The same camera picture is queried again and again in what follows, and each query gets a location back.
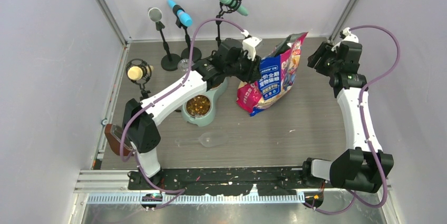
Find green double pet bowl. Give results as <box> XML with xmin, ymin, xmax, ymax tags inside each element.
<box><xmin>181</xmin><ymin>79</ymin><xmax>228</xmax><ymax>127</ymax></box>

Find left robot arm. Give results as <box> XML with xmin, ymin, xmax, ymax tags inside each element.
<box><xmin>123</xmin><ymin>36</ymin><xmax>262</xmax><ymax>189</ymax></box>

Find clear plastic scoop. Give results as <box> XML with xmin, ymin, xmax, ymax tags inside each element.
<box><xmin>175</xmin><ymin>132</ymin><xmax>228</xmax><ymax>148</ymax></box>

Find blue microphone on stand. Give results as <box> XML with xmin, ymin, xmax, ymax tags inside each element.
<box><xmin>167</xmin><ymin>0</ymin><xmax>202</xmax><ymax>63</ymax></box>

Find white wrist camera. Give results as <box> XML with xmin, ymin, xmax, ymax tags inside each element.
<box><xmin>241</xmin><ymin>30</ymin><xmax>263</xmax><ymax>61</ymax></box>
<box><xmin>331</xmin><ymin>27</ymin><xmax>359</xmax><ymax>52</ymax></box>

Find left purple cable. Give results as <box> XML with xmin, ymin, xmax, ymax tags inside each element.
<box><xmin>119</xmin><ymin>18</ymin><xmax>247</xmax><ymax>210</ymax></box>

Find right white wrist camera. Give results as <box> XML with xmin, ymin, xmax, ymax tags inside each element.
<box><xmin>331</xmin><ymin>27</ymin><xmax>359</xmax><ymax>52</ymax></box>

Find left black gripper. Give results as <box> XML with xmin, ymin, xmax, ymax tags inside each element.
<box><xmin>225</xmin><ymin>48</ymin><xmax>261</xmax><ymax>84</ymax></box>

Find silver round microphone stand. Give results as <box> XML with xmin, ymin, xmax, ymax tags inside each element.
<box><xmin>148</xmin><ymin>7</ymin><xmax>181</xmax><ymax>71</ymax></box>

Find colourful cat food bag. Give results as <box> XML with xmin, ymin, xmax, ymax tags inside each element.
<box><xmin>236</xmin><ymin>32</ymin><xmax>308</xmax><ymax>116</ymax></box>

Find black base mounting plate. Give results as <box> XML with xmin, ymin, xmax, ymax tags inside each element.
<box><xmin>150</xmin><ymin>166</ymin><xmax>332</xmax><ymax>196</ymax></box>

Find green microphone on tripod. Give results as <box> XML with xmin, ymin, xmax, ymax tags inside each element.
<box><xmin>215</xmin><ymin>0</ymin><xmax>249</xmax><ymax>46</ymax></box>

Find brown metronome box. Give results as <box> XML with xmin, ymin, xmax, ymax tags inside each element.
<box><xmin>104</xmin><ymin>124</ymin><xmax>132</xmax><ymax>156</ymax></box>

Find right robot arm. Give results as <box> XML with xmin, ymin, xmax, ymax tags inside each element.
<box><xmin>300</xmin><ymin>41</ymin><xmax>394</xmax><ymax>193</ymax></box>

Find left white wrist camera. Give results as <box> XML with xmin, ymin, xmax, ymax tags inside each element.
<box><xmin>241</xmin><ymin>30</ymin><xmax>263</xmax><ymax>61</ymax></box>

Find yellow microphone on tripod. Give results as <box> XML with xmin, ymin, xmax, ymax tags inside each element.
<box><xmin>125</xmin><ymin>59</ymin><xmax>154</xmax><ymax>101</ymax></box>

